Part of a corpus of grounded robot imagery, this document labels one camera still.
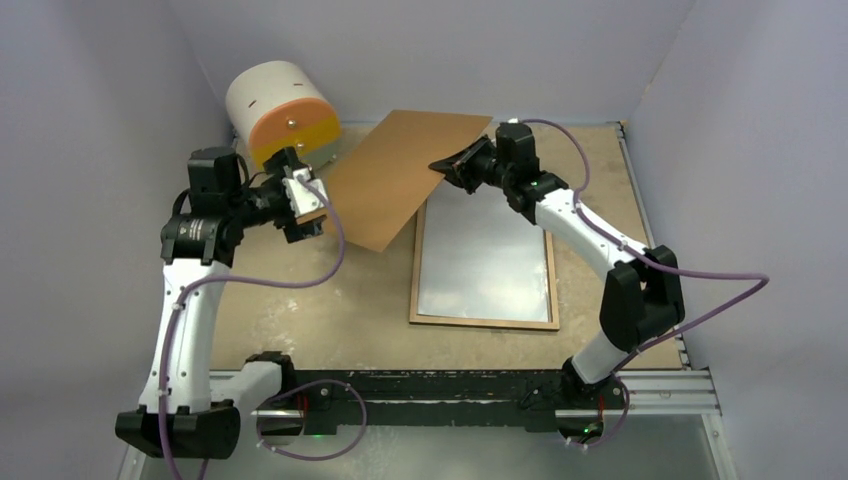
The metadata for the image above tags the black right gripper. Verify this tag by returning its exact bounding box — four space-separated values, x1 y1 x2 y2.
428 135 513 197

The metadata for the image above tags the brown cardboard backing board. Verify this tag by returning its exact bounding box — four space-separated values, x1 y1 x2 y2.
325 110 493 252

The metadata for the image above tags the mountain landscape photo print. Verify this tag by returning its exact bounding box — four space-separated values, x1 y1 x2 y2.
417 192 553 323

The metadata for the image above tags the wooden picture frame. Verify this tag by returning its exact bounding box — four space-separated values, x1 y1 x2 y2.
408 192 561 332

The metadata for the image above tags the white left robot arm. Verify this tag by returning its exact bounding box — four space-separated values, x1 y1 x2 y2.
114 147 326 460

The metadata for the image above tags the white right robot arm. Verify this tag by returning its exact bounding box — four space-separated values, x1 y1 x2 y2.
429 122 685 407

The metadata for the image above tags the round white drawer cabinet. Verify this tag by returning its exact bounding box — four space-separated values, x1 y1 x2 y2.
224 60 342 168

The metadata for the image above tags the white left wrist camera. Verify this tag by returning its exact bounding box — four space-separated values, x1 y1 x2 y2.
283 167 327 218

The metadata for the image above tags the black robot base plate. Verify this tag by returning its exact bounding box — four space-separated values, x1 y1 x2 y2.
253 369 626 437

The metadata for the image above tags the aluminium rail frame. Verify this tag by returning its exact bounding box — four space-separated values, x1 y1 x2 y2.
115 365 736 479

